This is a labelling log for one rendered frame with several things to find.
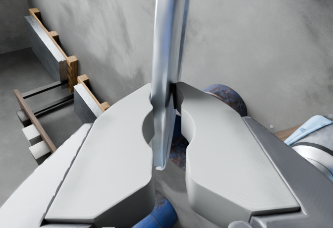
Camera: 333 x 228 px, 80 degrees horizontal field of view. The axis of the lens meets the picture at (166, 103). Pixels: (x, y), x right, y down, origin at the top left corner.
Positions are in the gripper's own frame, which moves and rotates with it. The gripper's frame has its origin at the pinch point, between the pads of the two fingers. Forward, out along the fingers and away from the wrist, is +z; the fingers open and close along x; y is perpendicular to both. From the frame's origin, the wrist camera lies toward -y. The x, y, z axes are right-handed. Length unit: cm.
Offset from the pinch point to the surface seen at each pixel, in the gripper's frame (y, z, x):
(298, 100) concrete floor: 54, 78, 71
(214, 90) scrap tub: 59, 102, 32
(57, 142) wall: 226, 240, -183
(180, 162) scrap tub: 99, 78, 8
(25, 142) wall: 213, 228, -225
